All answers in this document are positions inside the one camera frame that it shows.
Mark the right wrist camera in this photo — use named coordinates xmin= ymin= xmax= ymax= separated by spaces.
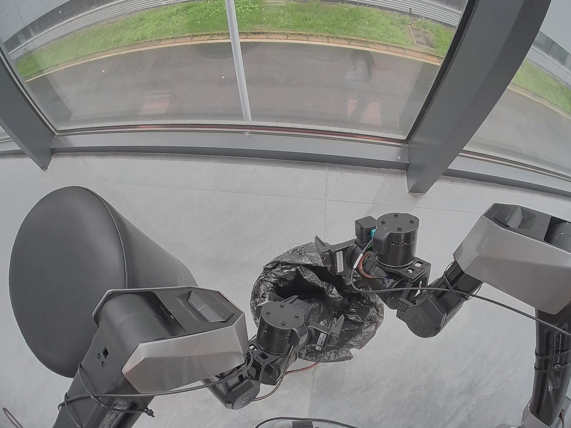
xmin=354 ymin=215 xmax=378 ymax=244

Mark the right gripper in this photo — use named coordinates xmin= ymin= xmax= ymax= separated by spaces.
xmin=314 ymin=235 xmax=379 ymax=285

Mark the black cable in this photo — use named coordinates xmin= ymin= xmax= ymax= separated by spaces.
xmin=350 ymin=263 xmax=571 ymax=335
xmin=266 ymin=416 xmax=360 ymax=428

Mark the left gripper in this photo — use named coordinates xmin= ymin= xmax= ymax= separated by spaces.
xmin=307 ymin=314 xmax=345 ymax=352

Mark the window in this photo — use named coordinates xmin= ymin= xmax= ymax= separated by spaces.
xmin=0 ymin=0 xmax=571 ymax=195

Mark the black plastic bag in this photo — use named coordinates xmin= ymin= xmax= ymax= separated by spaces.
xmin=250 ymin=241 xmax=385 ymax=363

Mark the dark grey round chair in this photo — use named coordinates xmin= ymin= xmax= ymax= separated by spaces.
xmin=8 ymin=186 xmax=200 ymax=379

